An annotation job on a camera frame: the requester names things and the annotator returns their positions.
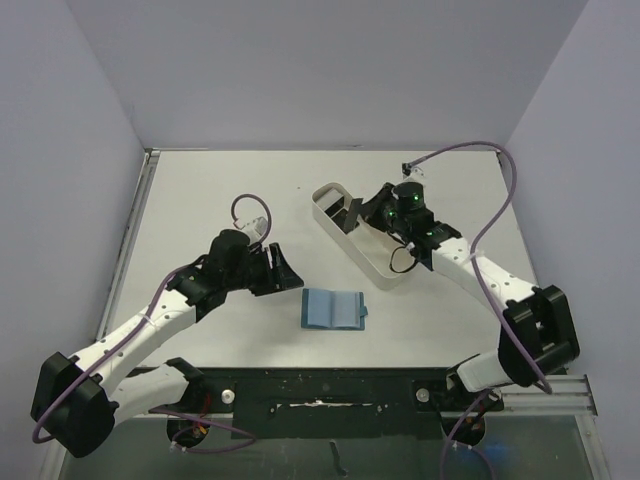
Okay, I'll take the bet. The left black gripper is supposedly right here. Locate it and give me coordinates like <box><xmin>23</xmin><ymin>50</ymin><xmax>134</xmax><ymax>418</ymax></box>
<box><xmin>224</xmin><ymin>243</ymin><xmax>302</xmax><ymax>296</ymax></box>

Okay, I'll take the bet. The blue leather card holder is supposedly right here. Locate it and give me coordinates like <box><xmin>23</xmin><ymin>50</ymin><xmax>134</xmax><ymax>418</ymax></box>
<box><xmin>300</xmin><ymin>288</ymin><xmax>368</xmax><ymax>331</ymax></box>

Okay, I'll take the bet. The black card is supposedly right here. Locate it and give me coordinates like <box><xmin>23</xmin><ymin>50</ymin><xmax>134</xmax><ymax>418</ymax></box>
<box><xmin>342</xmin><ymin>198</ymin><xmax>363</xmax><ymax>234</ymax></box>
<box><xmin>330</xmin><ymin>208</ymin><xmax>360</xmax><ymax>235</ymax></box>

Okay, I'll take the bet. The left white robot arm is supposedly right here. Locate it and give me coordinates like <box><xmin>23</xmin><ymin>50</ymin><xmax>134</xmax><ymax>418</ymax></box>
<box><xmin>30</xmin><ymin>229</ymin><xmax>304</xmax><ymax>458</ymax></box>

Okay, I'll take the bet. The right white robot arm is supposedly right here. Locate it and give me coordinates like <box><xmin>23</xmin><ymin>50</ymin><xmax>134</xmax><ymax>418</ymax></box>
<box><xmin>360</xmin><ymin>181</ymin><xmax>580</xmax><ymax>409</ymax></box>

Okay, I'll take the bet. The black card in tray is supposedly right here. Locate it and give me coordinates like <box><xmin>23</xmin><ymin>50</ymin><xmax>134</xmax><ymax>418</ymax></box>
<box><xmin>330</xmin><ymin>208</ymin><xmax>360</xmax><ymax>235</ymax></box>

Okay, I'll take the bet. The white oblong tray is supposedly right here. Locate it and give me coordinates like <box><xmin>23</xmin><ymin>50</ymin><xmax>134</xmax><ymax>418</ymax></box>
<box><xmin>311</xmin><ymin>182</ymin><xmax>418</xmax><ymax>291</ymax></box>

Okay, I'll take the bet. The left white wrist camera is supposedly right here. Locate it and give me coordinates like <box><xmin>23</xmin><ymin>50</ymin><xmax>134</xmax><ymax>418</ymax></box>
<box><xmin>234</xmin><ymin>216</ymin><xmax>270</xmax><ymax>243</ymax></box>

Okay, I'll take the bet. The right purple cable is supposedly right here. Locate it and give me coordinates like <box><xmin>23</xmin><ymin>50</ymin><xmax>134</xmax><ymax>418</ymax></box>
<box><xmin>403</xmin><ymin>141</ymin><xmax>554</xmax><ymax>480</ymax></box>

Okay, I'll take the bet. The purple cable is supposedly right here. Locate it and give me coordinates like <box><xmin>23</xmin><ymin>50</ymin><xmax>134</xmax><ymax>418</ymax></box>
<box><xmin>403</xmin><ymin>141</ymin><xmax>554</xmax><ymax>480</ymax></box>
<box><xmin>31</xmin><ymin>194</ymin><xmax>274</xmax><ymax>454</ymax></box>

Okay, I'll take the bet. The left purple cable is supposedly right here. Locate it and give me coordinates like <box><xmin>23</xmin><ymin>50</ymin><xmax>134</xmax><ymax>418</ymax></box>
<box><xmin>31</xmin><ymin>194</ymin><xmax>274</xmax><ymax>454</ymax></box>

